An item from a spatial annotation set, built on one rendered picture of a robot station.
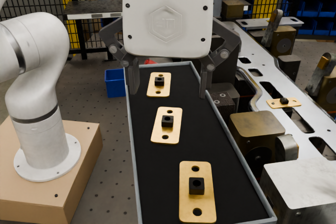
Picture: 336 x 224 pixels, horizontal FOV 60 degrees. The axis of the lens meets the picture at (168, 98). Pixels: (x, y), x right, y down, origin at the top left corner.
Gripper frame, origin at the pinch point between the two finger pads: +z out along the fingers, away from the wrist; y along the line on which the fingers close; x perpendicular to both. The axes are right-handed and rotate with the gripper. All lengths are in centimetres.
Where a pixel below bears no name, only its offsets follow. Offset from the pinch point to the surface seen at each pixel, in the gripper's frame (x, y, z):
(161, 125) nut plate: -0.8, -0.9, 6.4
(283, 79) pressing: 46, 30, 23
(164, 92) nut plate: 8.6, -1.6, 6.6
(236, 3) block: 105, 20, 17
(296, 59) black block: 63, 38, 24
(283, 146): 4.1, 18.5, 12.9
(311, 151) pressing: 14.7, 28.6, 22.9
